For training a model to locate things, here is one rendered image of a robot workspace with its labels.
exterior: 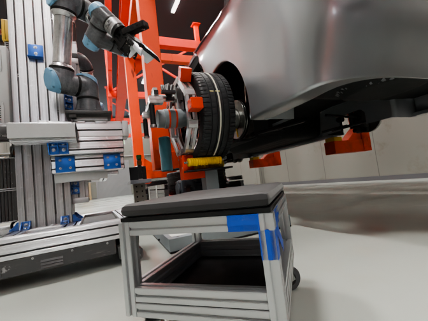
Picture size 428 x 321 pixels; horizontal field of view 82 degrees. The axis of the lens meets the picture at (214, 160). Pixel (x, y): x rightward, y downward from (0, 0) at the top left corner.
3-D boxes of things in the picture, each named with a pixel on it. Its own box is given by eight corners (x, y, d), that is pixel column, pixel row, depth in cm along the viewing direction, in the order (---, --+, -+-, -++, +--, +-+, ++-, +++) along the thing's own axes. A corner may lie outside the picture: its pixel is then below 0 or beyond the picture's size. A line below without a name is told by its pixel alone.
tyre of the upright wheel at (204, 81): (238, 164, 165) (235, 62, 158) (206, 167, 156) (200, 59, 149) (203, 156, 225) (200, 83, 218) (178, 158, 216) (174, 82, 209)
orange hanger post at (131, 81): (146, 179, 399) (132, 36, 419) (134, 180, 392) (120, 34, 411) (144, 179, 416) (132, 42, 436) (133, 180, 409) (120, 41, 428)
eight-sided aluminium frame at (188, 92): (201, 148, 155) (192, 66, 159) (192, 149, 152) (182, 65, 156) (179, 159, 205) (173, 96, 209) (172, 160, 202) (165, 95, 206)
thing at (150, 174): (177, 176, 420) (175, 155, 423) (146, 179, 400) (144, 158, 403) (174, 176, 436) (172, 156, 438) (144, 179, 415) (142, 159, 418)
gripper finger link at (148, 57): (154, 68, 116) (136, 55, 111) (161, 58, 114) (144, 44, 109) (154, 70, 113) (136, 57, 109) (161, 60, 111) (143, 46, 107)
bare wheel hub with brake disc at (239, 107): (248, 139, 193) (247, 97, 189) (239, 139, 190) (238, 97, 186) (229, 138, 222) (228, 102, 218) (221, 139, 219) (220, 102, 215)
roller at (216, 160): (225, 163, 174) (225, 155, 174) (185, 166, 162) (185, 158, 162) (222, 164, 179) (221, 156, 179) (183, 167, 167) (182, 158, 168)
